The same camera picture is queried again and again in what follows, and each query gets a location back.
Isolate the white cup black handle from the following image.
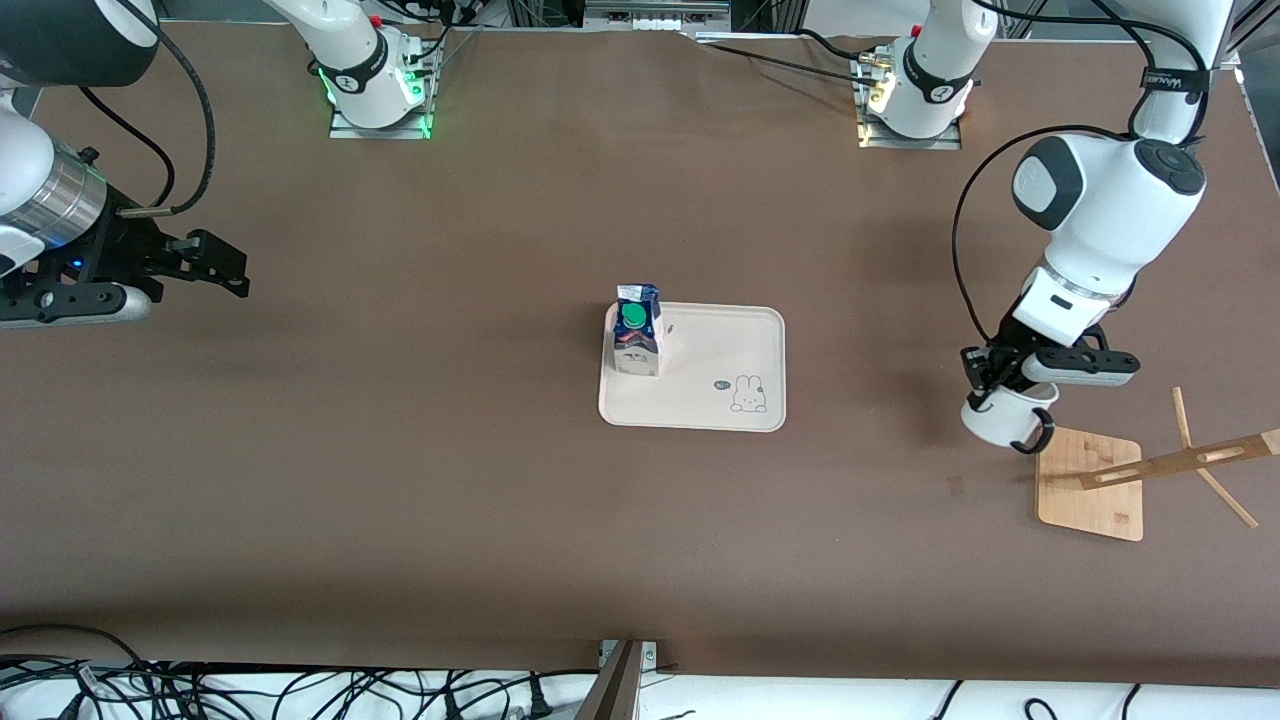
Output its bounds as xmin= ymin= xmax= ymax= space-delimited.
xmin=962 ymin=383 xmax=1057 ymax=456

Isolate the blue milk carton green cap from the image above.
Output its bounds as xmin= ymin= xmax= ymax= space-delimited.
xmin=612 ymin=283 xmax=665 ymax=378

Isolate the white power strip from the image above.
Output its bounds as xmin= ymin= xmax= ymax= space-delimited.
xmin=585 ymin=0 xmax=731 ymax=31

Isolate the wooden mug stand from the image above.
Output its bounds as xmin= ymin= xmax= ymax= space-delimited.
xmin=1035 ymin=387 xmax=1280 ymax=542

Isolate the black velcro arm strap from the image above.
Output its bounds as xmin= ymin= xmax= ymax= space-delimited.
xmin=1140 ymin=65 xmax=1211 ymax=97

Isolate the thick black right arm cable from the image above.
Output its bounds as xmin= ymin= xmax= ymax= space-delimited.
xmin=138 ymin=22 xmax=217 ymax=215

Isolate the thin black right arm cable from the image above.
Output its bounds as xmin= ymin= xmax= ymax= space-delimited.
xmin=78 ymin=88 xmax=177 ymax=207

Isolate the white tray with bunny print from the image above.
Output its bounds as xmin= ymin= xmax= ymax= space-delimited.
xmin=598 ymin=303 xmax=787 ymax=433

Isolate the black table cable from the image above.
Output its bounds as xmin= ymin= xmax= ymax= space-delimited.
xmin=695 ymin=35 xmax=873 ymax=83

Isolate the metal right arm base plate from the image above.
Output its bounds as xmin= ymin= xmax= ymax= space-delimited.
xmin=328 ymin=95 xmax=433 ymax=141

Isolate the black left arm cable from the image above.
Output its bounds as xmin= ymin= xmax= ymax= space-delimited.
xmin=950 ymin=0 xmax=1241 ymax=346

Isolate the metal frame post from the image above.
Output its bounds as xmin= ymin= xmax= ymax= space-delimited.
xmin=575 ymin=640 xmax=661 ymax=720

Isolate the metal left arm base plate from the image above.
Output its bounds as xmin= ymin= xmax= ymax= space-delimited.
xmin=855 ymin=55 xmax=963 ymax=151

